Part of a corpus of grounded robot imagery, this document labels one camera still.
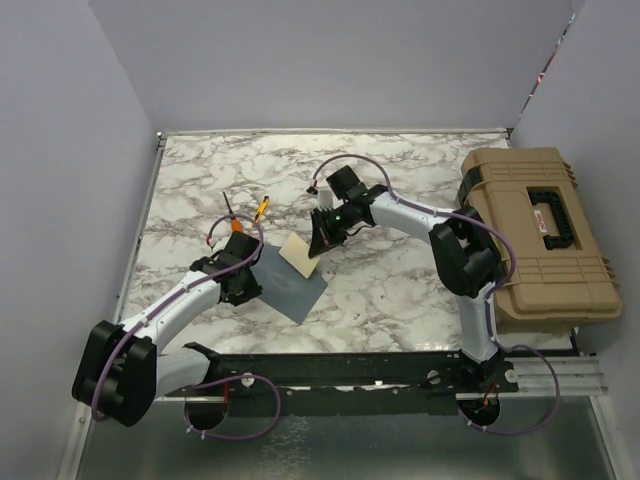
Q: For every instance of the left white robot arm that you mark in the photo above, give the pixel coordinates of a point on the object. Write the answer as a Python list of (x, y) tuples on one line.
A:
[(123, 368)]

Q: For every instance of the tan plastic tool case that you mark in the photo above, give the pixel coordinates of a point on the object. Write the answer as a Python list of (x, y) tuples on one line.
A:
[(562, 280)]

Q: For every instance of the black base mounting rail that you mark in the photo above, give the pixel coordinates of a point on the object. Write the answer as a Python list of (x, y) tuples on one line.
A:
[(345, 384)]

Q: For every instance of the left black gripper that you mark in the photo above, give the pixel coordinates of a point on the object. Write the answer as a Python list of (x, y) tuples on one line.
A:
[(253, 290)]

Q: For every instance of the beige letter paper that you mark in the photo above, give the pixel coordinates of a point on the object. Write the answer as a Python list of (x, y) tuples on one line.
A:
[(295, 251)]

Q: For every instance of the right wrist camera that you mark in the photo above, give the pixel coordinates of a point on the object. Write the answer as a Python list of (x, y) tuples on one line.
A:
[(323, 196)]

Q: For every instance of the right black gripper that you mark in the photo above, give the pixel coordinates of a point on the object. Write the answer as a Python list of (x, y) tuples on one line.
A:
[(322, 240)]

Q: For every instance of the orange handled screwdriver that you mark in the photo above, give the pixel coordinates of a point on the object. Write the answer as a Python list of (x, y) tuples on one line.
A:
[(236, 225)]

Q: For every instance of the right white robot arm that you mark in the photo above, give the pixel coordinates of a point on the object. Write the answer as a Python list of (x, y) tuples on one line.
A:
[(467, 259)]

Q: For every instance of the yellow utility knife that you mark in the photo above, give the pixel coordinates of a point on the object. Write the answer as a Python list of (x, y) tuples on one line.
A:
[(262, 208)]

